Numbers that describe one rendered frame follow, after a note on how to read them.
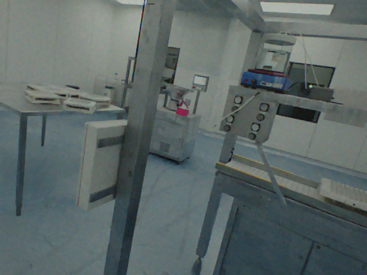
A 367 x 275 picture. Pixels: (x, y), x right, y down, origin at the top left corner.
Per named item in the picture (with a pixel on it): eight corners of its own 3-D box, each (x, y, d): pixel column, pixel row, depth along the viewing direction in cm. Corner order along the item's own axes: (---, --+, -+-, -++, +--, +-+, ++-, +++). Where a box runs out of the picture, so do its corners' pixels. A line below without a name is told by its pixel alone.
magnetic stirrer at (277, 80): (237, 86, 124) (242, 67, 122) (249, 88, 141) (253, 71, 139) (282, 93, 113) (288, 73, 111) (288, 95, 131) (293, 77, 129)
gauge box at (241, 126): (218, 130, 128) (228, 90, 124) (225, 128, 137) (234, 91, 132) (263, 143, 117) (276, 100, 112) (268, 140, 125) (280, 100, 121)
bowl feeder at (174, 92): (158, 108, 410) (162, 84, 401) (168, 107, 441) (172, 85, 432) (186, 114, 389) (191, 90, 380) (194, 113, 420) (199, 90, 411)
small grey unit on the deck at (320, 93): (300, 97, 114) (305, 84, 113) (302, 97, 120) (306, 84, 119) (332, 103, 108) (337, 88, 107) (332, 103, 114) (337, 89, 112)
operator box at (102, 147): (75, 205, 78) (84, 122, 72) (113, 189, 91) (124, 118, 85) (88, 213, 75) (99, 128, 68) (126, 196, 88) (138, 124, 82)
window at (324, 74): (249, 109, 597) (263, 57, 569) (249, 109, 598) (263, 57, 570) (316, 123, 537) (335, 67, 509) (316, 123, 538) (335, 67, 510)
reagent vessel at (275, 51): (249, 68, 124) (259, 27, 119) (257, 71, 136) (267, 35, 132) (283, 73, 116) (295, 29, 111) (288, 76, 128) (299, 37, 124)
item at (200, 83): (185, 112, 412) (193, 73, 398) (187, 112, 421) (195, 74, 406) (198, 116, 402) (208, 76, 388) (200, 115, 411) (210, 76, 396)
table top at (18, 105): (-49, 81, 269) (-49, 78, 268) (48, 87, 356) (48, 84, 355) (21, 116, 184) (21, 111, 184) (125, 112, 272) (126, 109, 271)
